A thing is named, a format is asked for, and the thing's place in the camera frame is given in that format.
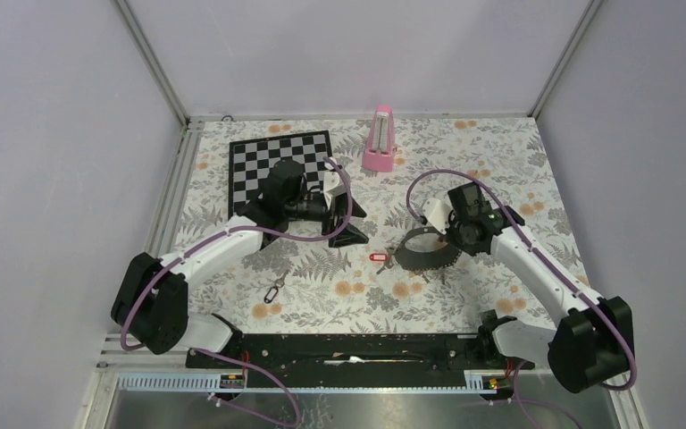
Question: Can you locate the black white chessboard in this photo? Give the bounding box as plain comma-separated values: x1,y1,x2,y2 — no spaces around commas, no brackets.
228,130,332,216

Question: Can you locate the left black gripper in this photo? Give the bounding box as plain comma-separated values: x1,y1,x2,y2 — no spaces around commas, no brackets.
285,191,368,246

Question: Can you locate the keyring with coloured key tags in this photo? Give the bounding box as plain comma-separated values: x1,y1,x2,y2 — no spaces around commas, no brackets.
370,226,462,282

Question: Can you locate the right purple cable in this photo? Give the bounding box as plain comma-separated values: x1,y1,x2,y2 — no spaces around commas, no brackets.
406,169,639,429

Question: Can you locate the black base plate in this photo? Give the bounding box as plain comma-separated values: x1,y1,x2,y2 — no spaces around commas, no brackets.
186,333,522,388

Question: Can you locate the floral table mat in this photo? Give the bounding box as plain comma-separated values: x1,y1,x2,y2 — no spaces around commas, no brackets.
175,118,588,333

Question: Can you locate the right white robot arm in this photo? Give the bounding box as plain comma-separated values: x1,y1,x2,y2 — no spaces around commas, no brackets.
446,183,637,393

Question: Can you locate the grey slotted cable duct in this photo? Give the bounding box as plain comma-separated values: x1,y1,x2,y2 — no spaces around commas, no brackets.
118,370,496,394

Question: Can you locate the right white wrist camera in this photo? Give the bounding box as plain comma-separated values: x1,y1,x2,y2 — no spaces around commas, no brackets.
422,198,453,234

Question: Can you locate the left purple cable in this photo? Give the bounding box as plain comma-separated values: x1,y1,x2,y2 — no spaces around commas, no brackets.
119,156,355,429

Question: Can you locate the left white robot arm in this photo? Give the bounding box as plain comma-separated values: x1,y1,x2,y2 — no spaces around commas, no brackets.
111,157,368,367

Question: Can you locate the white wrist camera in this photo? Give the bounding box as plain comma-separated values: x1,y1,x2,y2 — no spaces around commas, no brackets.
322,171,350,204
422,198,453,234

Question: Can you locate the black carabiner key clip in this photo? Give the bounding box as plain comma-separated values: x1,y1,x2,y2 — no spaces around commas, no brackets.
264,272,288,305

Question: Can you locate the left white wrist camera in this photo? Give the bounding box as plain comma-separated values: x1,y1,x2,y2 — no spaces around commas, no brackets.
322,171,350,204

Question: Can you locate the pink metronome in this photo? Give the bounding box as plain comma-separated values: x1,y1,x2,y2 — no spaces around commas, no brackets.
362,105,395,172

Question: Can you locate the purple cable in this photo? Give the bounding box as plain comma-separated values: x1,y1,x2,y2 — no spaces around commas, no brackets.
406,169,639,429
119,156,355,429

